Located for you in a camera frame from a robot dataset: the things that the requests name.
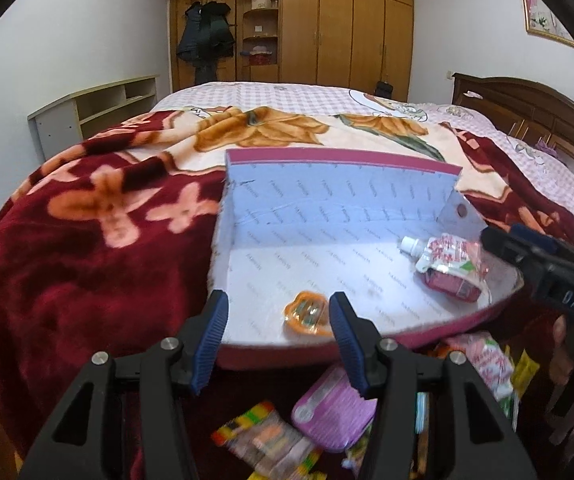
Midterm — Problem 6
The dark hanging vest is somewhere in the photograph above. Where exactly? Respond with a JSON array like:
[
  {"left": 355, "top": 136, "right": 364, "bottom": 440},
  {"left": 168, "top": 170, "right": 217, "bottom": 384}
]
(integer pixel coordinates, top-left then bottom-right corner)
[{"left": 176, "top": 1, "right": 208, "bottom": 67}]

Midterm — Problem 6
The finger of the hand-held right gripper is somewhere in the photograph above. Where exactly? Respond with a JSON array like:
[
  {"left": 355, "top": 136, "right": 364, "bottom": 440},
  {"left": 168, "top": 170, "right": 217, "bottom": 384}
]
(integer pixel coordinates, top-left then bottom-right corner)
[
  {"left": 481, "top": 226, "right": 544, "bottom": 273},
  {"left": 509, "top": 222, "right": 558, "bottom": 257}
]

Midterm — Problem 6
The low open shelf unit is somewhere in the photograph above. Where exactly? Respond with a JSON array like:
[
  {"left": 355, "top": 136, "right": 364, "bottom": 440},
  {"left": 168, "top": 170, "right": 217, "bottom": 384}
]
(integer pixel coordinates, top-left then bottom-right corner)
[{"left": 28, "top": 75, "right": 160, "bottom": 161}]

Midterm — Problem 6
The dark wooden headboard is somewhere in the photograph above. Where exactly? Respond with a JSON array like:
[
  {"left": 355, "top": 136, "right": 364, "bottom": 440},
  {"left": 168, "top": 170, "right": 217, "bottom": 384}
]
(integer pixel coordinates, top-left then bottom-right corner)
[{"left": 452, "top": 72, "right": 574, "bottom": 191}]

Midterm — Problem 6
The purple snack packet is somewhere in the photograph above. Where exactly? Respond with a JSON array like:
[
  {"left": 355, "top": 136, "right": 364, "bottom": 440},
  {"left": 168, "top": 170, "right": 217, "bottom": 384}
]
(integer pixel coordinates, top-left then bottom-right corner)
[{"left": 291, "top": 365, "right": 378, "bottom": 453}]

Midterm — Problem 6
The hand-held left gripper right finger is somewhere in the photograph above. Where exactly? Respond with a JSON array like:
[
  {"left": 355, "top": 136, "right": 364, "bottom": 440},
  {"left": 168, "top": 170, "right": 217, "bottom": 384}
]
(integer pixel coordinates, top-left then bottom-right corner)
[{"left": 329, "top": 291, "right": 538, "bottom": 480}]

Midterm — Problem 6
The large pink white snack packet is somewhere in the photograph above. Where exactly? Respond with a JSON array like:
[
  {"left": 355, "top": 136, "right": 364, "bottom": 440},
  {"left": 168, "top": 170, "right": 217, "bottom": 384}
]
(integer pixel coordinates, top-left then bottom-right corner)
[{"left": 442, "top": 332, "right": 518, "bottom": 407}]

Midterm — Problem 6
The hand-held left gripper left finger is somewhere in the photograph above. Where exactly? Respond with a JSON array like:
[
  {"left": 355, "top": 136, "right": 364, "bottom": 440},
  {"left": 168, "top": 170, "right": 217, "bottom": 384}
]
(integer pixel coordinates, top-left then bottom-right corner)
[{"left": 17, "top": 290, "right": 230, "bottom": 480}]

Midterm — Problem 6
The yellow snack packet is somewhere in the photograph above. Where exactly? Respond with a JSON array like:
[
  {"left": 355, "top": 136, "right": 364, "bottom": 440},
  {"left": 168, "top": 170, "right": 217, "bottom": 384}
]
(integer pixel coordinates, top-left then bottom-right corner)
[{"left": 509, "top": 350, "right": 540, "bottom": 402}]

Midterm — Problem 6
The red floral blanket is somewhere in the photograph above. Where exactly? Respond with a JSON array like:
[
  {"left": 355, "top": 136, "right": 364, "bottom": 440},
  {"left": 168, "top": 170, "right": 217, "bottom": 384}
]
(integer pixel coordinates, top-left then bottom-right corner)
[{"left": 0, "top": 105, "right": 574, "bottom": 480}]

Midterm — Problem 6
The orange snack packet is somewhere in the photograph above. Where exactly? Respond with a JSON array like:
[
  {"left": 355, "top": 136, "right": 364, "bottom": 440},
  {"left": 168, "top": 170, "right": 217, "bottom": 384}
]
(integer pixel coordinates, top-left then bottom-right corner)
[{"left": 283, "top": 291, "right": 335, "bottom": 336}]

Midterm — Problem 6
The black hanging coat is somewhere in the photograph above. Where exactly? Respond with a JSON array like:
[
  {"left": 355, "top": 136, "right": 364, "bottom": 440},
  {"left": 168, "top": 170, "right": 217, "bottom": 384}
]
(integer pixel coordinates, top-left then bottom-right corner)
[{"left": 194, "top": 1, "right": 236, "bottom": 87}]

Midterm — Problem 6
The pink checked bed sheet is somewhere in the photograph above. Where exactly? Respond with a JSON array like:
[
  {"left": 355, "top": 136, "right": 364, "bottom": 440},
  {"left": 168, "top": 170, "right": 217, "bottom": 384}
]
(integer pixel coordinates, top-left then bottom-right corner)
[{"left": 152, "top": 81, "right": 574, "bottom": 271}]

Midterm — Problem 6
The framed wall picture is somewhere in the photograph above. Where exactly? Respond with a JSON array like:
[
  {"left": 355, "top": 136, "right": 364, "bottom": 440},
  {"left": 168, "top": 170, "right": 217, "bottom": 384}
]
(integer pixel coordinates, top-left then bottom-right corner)
[{"left": 518, "top": 0, "right": 574, "bottom": 51}]

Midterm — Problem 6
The wooden wardrobe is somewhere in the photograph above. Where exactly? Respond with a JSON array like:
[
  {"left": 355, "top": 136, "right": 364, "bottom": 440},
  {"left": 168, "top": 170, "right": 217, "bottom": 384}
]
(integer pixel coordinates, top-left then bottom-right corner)
[{"left": 153, "top": 0, "right": 414, "bottom": 103}]

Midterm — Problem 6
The pink storage box white lining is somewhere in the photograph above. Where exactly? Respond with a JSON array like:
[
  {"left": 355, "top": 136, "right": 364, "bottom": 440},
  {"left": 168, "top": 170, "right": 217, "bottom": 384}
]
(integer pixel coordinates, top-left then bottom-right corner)
[{"left": 208, "top": 147, "right": 525, "bottom": 372}]

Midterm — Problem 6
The pink white spout pouch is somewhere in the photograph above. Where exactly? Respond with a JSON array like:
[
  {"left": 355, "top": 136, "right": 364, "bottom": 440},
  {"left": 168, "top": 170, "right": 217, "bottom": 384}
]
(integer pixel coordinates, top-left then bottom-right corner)
[{"left": 399, "top": 232, "right": 490, "bottom": 286}]

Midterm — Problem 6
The striped candy packet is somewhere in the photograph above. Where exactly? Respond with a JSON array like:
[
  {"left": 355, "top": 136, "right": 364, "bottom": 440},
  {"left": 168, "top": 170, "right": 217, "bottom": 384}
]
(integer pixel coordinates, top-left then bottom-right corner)
[{"left": 211, "top": 401, "right": 325, "bottom": 480}]

